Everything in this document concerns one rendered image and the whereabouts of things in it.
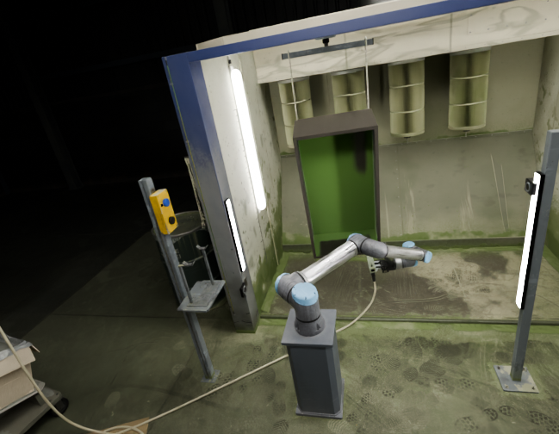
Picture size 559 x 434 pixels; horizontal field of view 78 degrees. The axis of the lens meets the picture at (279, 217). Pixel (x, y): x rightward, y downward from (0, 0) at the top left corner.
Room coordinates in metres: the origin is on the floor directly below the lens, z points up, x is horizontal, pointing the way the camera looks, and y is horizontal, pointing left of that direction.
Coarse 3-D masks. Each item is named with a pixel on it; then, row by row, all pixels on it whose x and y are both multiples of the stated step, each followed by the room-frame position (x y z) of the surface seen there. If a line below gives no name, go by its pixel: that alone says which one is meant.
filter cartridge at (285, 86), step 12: (288, 84) 3.76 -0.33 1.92; (300, 84) 3.76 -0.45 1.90; (288, 96) 3.78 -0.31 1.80; (300, 96) 3.76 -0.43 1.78; (288, 108) 3.80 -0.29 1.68; (300, 108) 3.75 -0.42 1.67; (312, 108) 3.86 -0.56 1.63; (288, 120) 3.80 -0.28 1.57; (288, 132) 3.83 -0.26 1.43; (288, 144) 3.88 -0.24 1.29
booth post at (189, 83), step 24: (168, 72) 2.45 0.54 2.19; (192, 72) 2.42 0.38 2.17; (192, 96) 2.41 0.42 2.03; (192, 120) 2.43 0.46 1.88; (192, 144) 2.44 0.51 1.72; (216, 144) 2.52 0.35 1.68; (192, 168) 2.45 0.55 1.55; (216, 168) 2.43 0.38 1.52; (216, 192) 2.41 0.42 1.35; (216, 216) 2.43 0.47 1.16; (216, 240) 2.44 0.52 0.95; (240, 240) 2.55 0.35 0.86; (240, 312) 2.43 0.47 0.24
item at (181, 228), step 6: (180, 216) 3.34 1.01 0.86; (186, 216) 3.32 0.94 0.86; (192, 216) 3.29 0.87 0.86; (198, 216) 3.26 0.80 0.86; (204, 216) 3.23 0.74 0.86; (180, 222) 3.18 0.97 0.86; (186, 222) 3.15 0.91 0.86; (192, 222) 3.13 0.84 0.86; (198, 222) 3.10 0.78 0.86; (204, 222) 3.06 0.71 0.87; (180, 228) 3.03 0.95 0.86; (186, 228) 3.01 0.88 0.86; (192, 228) 2.98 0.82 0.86; (174, 234) 2.92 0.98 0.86
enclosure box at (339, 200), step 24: (312, 120) 2.75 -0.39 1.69; (336, 120) 2.64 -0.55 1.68; (360, 120) 2.54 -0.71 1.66; (312, 144) 2.86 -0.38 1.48; (336, 144) 2.82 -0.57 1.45; (360, 144) 2.79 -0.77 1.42; (312, 168) 2.91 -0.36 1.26; (336, 168) 2.87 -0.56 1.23; (360, 168) 2.84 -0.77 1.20; (312, 192) 2.96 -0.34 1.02; (336, 192) 2.93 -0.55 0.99; (360, 192) 2.89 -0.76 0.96; (312, 216) 3.02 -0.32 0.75; (336, 216) 2.98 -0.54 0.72; (360, 216) 2.95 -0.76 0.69; (312, 240) 2.69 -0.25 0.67; (336, 240) 2.91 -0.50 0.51
